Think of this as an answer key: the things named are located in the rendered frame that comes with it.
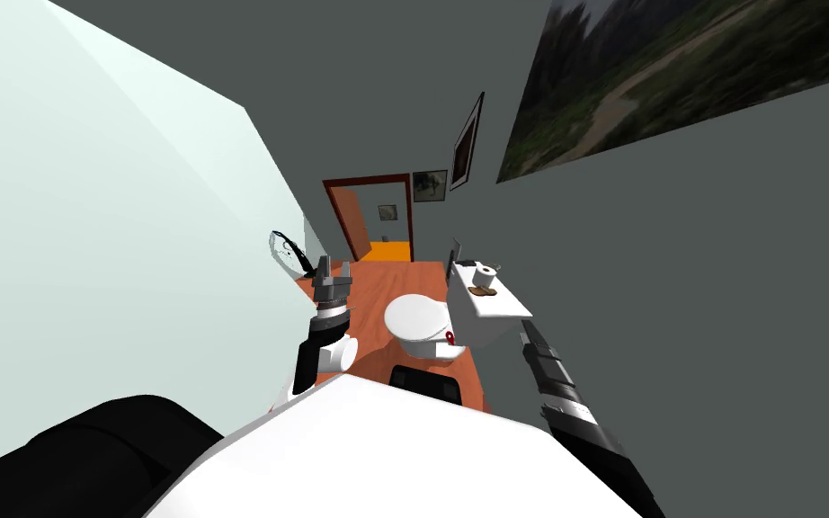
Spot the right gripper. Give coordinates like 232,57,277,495
519,319,580,410

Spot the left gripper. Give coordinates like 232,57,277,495
310,255,354,312

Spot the brown wooden door leaf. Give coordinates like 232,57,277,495
326,183,374,263

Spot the white toilet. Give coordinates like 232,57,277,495
383,257,535,362

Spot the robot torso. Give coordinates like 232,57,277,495
142,364,646,518

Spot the small square wall picture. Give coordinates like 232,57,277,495
411,168,450,204

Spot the dark framed wall picture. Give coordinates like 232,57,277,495
448,90,487,192

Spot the large landscape wall picture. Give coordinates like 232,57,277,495
495,0,829,185

